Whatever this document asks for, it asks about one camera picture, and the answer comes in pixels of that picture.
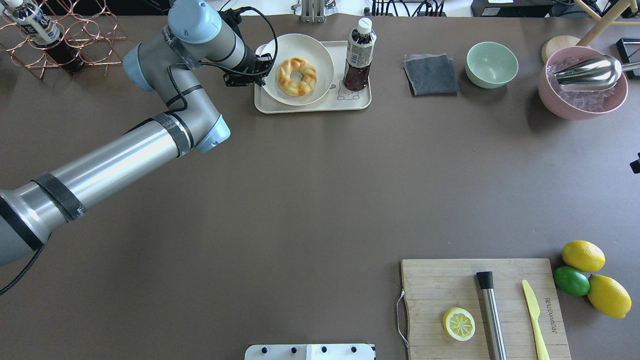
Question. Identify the wooden cutting board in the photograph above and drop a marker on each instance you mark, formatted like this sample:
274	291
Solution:
432	286

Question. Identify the round wooden stand base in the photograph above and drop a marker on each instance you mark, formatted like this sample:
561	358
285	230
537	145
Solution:
561	47

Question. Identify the copper wire bottle rack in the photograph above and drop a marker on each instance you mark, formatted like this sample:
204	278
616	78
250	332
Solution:
88	26

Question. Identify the cream rabbit tray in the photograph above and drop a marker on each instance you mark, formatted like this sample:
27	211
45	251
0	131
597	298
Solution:
337	98

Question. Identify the yellow lemon upper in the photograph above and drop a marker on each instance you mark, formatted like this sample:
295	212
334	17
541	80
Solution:
583	255

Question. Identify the steel cylindrical muddler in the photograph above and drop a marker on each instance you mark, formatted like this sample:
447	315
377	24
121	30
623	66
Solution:
494	328

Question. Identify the pink ice bowl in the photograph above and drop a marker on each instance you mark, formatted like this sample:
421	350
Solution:
560	107

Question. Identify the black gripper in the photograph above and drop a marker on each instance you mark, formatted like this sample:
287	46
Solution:
249	61

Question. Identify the bottle lying in rack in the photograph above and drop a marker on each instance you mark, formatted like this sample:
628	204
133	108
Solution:
44	33

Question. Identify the steel ice scoop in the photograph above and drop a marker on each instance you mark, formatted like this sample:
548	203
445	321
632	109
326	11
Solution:
595	74

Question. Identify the dark tea bottle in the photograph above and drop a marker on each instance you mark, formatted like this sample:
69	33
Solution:
359	55

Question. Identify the yellow lemon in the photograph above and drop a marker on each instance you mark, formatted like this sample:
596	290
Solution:
583	255
609	296

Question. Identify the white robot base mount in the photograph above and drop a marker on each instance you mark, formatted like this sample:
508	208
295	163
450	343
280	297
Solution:
311	351

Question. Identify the half lemon slice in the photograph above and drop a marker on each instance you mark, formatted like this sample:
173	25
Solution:
459	324

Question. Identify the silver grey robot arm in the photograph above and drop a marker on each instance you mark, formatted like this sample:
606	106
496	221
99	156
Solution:
196	35

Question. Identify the green lime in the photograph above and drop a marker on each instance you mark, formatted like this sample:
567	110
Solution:
571	281

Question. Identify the mint green bowl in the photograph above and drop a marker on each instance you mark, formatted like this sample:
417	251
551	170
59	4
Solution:
490	65

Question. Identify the yellow plastic knife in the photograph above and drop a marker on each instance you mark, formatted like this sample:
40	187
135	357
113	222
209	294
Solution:
534	314

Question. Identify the white round plate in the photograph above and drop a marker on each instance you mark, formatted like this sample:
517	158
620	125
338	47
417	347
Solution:
288	46

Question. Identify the braided glazed donut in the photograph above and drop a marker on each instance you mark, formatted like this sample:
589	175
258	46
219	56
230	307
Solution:
300	87

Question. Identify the grey folded cloth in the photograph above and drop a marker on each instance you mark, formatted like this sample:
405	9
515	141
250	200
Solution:
429	74

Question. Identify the yellow lemon lower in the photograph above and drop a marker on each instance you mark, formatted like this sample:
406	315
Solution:
609	296

